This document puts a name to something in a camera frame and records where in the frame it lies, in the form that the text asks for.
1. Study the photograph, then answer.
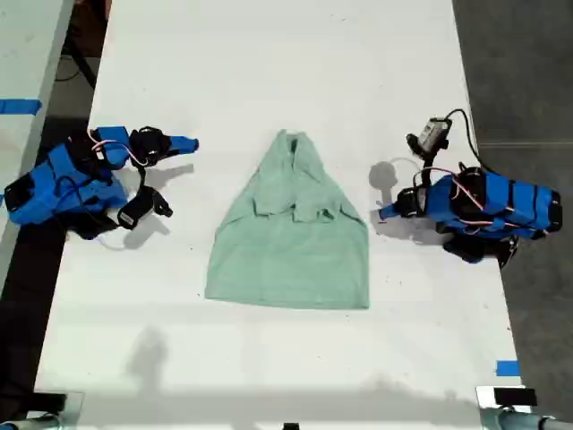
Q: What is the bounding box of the pale green T-shirt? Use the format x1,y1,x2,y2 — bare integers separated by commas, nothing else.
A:
204,128,371,311

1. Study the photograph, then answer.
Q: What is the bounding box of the long blue tape strip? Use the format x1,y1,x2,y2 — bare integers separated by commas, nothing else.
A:
0,99,43,116

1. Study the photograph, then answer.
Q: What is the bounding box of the pale side table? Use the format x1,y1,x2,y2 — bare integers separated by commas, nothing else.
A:
0,0,75,288

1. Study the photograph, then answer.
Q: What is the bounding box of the small black box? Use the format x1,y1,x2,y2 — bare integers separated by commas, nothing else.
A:
31,392,69,412
492,387,538,407

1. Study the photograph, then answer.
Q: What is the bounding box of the red white arm wire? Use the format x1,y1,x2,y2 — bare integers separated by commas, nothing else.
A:
450,166,552,237
88,128,157,170

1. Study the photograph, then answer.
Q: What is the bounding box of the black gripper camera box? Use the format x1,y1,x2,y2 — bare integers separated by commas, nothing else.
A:
116,185,175,231
406,116,450,158

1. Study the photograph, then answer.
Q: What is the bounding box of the black camera cable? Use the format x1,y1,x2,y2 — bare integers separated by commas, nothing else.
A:
446,108,483,170

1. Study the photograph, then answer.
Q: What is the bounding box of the black floor cable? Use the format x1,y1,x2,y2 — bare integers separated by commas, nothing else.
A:
54,52,98,90

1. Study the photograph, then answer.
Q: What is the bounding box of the silver metal bracket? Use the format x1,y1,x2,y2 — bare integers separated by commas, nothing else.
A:
475,384,543,430
25,390,86,430

